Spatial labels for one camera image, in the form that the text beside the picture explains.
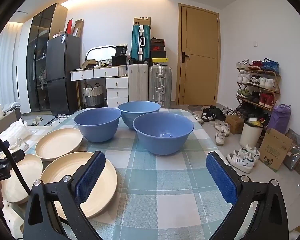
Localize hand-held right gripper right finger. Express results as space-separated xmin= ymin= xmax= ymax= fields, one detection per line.
xmin=206 ymin=152 xmax=289 ymax=240

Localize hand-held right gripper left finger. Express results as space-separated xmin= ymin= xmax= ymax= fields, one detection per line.
xmin=23 ymin=151 xmax=108 ymax=240

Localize cream plate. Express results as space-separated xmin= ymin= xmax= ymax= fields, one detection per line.
xmin=40 ymin=152 xmax=117 ymax=219
xmin=0 ymin=154 xmax=43 ymax=203
xmin=35 ymin=128 xmax=83 ymax=162

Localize blue bowl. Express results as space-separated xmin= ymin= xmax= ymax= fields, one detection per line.
xmin=74 ymin=107 xmax=122 ymax=143
xmin=118 ymin=102 xmax=161 ymax=130
xmin=133 ymin=112 xmax=194 ymax=155

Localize white green sneaker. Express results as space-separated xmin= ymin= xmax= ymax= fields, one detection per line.
xmin=237 ymin=146 xmax=260 ymax=162
xmin=226 ymin=151 xmax=255 ymax=173

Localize white plastic bag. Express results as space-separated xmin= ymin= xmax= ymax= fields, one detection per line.
xmin=0 ymin=119 xmax=30 ymax=150

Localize white trash bin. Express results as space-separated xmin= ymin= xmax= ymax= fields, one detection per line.
xmin=239 ymin=120 xmax=264 ymax=148

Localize small brown cardboard box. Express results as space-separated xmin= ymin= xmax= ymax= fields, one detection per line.
xmin=225 ymin=115 xmax=245 ymax=135

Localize black white patterned rug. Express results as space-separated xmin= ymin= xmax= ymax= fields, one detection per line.
xmin=44 ymin=114 xmax=73 ymax=127

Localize large printed cardboard box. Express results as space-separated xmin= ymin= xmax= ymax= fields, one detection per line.
xmin=259 ymin=128 xmax=293 ymax=172

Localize scattered black white shoes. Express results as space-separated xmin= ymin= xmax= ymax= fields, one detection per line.
xmin=191 ymin=105 xmax=237 ymax=147

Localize purple bag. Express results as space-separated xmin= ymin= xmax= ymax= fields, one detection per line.
xmin=267 ymin=104 xmax=292 ymax=134

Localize woven laundry basket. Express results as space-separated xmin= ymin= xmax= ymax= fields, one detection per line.
xmin=83 ymin=83 xmax=104 ymax=107

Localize white curtain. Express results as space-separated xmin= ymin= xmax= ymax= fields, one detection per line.
xmin=0 ymin=21 xmax=23 ymax=105

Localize white dressing table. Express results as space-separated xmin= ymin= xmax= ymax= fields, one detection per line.
xmin=70 ymin=65 xmax=129 ymax=108

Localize dark glass display cabinet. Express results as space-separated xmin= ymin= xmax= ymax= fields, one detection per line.
xmin=26 ymin=3 xmax=68 ymax=113

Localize collection of colourful sneakers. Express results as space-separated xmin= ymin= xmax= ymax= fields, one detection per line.
xmin=236 ymin=59 xmax=280 ymax=117

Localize black refrigerator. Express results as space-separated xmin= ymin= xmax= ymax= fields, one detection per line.
xmin=45 ymin=33 xmax=82 ymax=115

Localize white suitcase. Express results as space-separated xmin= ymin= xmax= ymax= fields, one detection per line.
xmin=128 ymin=64 xmax=149 ymax=102

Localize silver suitcase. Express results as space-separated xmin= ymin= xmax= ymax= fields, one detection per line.
xmin=148 ymin=66 xmax=172 ymax=107

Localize wooden shoe rack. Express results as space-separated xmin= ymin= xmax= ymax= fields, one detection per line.
xmin=236 ymin=60 xmax=282 ymax=120

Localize tan wooden door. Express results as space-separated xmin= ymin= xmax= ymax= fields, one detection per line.
xmin=177 ymin=3 xmax=220 ymax=105

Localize oval mirror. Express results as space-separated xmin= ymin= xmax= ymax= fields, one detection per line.
xmin=86 ymin=45 xmax=116 ymax=60

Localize black bag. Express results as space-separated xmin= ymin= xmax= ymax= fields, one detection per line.
xmin=112 ymin=45 xmax=130 ymax=65

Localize yellow shoe box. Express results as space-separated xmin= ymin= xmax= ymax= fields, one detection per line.
xmin=152 ymin=58 xmax=169 ymax=67

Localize tall narrow cardboard box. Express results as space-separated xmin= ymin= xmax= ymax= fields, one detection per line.
xmin=74 ymin=19 xmax=84 ymax=37

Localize teal suitcase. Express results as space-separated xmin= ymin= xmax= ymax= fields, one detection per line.
xmin=131 ymin=25 xmax=151 ymax=63

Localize flat cardboard box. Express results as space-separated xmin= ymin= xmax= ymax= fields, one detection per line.
xmin=133 ymin=17 xmax=151 ymax=27

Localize metal wire stand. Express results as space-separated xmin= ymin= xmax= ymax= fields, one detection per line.
xmin=14 ymin=137 xmax=29 ymax=150

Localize thick black cable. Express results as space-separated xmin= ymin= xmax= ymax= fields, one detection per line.
xmin=0 ymin=127 xmax=32 ymax=198

